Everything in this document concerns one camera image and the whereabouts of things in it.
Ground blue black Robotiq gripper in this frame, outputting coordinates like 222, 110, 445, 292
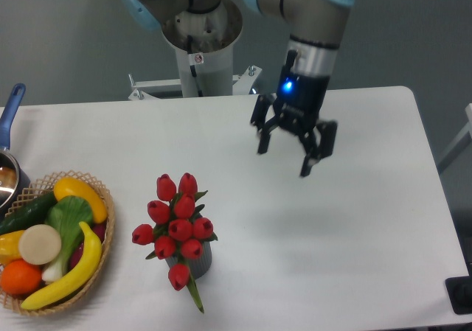
250, 66, 338, 177

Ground red tulip bouquet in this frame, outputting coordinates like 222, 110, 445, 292
131, 173, 218, 313

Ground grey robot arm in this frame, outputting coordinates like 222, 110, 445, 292
122, 0, 355, 176

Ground grey ribbed vase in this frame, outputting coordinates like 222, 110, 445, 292
162, 238, 212, 290

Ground dark red vegetable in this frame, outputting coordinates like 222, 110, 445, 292
69, 223, 106, 270

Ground black device at edge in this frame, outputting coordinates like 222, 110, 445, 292
445, 276, 471, 315

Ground green bok choy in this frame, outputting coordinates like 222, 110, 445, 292
42, 195, 93, 285

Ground woven wicker basket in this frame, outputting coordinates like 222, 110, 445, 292
1, 170, 115, 316

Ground yellow banana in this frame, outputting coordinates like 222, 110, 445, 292
21, 222, 102, 310

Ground dark green cucumber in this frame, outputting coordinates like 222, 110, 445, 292
1, 192, 57, 234

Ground beige round disc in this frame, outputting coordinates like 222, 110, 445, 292
18, 224, 62, 265

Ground yellow bell pepper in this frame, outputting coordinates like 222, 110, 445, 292
0, 230, 24, 265

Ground orange fruit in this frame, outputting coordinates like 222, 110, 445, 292
1, 259, 42, 296

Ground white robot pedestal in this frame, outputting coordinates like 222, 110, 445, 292
128, 0, 262, 100

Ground white frame at right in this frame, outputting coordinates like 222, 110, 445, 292
437, 103, 471, 175

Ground blue handled saucepan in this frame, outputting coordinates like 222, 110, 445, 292
1, 83, 30, 219

